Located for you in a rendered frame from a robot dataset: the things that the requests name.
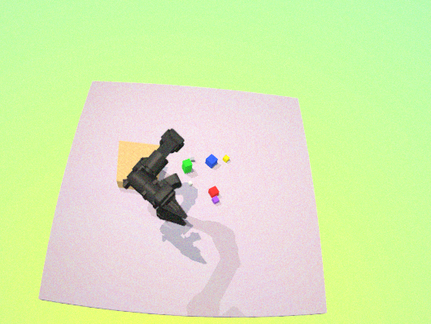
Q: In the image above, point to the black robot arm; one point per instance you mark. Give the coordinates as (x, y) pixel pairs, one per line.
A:
(147, 168)

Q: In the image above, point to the purple block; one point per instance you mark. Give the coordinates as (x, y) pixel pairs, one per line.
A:
(215, 200)

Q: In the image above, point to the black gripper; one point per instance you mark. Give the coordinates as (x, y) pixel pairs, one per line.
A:
(164, 202)

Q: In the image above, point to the blue block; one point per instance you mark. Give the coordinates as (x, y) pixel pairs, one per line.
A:
(211, 161)

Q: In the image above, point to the red block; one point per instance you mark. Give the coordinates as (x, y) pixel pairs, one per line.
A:
(213, 192)

